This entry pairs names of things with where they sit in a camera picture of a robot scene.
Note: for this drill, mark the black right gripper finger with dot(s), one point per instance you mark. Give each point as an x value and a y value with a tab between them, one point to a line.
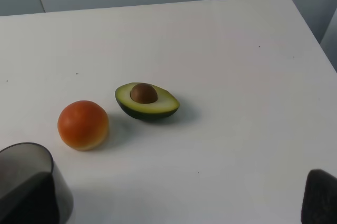
319	201

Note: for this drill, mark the halved avocado with pit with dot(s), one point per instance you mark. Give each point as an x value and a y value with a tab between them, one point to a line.
145	101

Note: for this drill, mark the orange tomato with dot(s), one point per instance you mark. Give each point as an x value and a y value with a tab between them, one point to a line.
83	125

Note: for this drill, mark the smoky grey plastic cup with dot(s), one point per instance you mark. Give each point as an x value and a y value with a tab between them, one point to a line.
32	187

